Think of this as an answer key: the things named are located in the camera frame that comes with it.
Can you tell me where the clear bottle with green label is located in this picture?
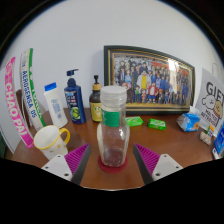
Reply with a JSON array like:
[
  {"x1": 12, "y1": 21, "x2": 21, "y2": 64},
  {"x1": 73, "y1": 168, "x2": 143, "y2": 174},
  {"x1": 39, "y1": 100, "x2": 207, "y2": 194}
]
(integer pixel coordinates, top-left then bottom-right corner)
[{"x1": 96, "y1": 85, "x2": 131, "y2": 168}]

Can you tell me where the white bottle with blue cap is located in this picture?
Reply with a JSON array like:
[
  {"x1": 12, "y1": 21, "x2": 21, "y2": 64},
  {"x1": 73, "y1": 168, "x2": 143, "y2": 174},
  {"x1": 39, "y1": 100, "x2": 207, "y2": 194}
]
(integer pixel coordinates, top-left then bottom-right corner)
[{"x1": 43, "y1": 82, "x2": 69, "y2": 129}]

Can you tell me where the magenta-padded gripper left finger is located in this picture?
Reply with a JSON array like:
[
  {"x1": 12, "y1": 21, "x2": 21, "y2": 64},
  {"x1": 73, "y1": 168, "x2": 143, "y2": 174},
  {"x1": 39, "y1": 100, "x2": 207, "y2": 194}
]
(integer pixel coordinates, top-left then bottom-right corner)
[{"x1": 40, "y1": 143, "x2": 92, "y2": 186}]

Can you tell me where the white and green cylindrical tube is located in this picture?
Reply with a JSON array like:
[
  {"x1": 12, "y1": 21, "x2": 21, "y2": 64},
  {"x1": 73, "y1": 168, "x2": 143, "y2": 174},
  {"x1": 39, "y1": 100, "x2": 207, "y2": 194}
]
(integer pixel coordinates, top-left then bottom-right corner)
[{"x1": 19, "y1": 47, "x2": 47, "y2": 132}]

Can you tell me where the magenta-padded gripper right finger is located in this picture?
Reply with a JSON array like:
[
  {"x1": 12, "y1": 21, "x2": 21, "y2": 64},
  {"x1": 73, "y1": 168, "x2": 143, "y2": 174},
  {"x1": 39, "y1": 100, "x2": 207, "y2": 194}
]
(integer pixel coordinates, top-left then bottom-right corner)
[{"x1": 132, "y1": 143, "x2": 184, "y2": 186}]

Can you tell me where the small clear snack packet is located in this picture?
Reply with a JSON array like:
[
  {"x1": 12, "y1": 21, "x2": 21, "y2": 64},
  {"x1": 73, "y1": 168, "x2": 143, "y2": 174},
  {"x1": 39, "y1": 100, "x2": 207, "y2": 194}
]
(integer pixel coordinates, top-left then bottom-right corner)
[{"x1": 199, "y1": 130, "x2": 213, "y2": 146}]

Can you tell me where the blue tissue pack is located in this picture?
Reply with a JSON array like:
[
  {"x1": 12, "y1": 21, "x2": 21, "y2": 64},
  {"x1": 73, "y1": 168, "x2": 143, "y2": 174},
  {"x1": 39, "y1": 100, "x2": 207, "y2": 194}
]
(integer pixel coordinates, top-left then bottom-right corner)
[{"x1": 176, "y1": 112, "x2": 201, "y2": 133}]

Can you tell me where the white mug with yellow rim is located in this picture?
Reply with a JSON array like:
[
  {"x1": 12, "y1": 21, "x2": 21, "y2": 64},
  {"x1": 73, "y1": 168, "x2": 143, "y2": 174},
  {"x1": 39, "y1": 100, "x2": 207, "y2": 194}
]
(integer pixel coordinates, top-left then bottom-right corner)
[{"x1": 33, "y1": 124, "x2": 72, "y2": 160}]

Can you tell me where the white paper gift bag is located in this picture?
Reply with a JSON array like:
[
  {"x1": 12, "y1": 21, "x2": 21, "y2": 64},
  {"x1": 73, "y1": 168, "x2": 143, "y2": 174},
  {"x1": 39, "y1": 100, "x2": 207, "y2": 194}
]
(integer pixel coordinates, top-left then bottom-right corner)
[{"x1": 194, "y1": 67, "x2": 224, "y2": 138}]

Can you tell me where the pink cylindrical tube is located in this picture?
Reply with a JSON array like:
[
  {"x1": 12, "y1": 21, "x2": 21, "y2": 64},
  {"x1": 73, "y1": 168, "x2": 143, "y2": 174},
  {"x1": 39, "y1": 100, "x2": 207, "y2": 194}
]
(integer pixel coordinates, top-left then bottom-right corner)
[{"x1": 4, "y1": 56, "x2": 35, "y2": 149}]

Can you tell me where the dark blue pump bottle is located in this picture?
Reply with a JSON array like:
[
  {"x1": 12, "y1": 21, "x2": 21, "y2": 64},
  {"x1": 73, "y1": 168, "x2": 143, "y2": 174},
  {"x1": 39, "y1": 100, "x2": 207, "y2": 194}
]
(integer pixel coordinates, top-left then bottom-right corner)
[{"x1": 63, "y1": 68, "x2": 87, "y2": 125}]

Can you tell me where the small green packet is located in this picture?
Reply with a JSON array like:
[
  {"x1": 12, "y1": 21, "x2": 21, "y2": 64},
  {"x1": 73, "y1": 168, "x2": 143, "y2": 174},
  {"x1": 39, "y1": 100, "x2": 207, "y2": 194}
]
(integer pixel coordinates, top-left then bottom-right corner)
[
  {"x1": 147, "y1": 118, "x2": 167, "y2": 131},
  {"x1": 125, "y1": 115, "x2": 145, "y2": 128}
]

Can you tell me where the framed group photo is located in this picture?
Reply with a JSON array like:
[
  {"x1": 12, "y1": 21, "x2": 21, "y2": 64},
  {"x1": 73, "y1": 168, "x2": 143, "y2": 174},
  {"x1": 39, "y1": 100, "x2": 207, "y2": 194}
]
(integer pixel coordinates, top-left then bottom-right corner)
[{"x1": 103, "y1": 45, "x2": 196, "y2": 116}]

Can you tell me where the blue detergent bottle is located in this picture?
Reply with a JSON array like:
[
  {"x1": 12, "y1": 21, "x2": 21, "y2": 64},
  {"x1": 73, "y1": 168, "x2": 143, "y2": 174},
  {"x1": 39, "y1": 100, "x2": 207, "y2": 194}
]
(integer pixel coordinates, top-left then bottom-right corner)
[{"x1": 212, "y1": 123, "x2": 224, "y2": 160}]

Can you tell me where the brown bottle with yellow label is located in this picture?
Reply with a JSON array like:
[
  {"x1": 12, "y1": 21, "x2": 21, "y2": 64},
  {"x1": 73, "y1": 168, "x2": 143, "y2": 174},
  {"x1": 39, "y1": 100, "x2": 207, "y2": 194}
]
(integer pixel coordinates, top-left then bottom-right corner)
[{"x1": 88, "y1": 74, "x2": 103, "y2": 123}]

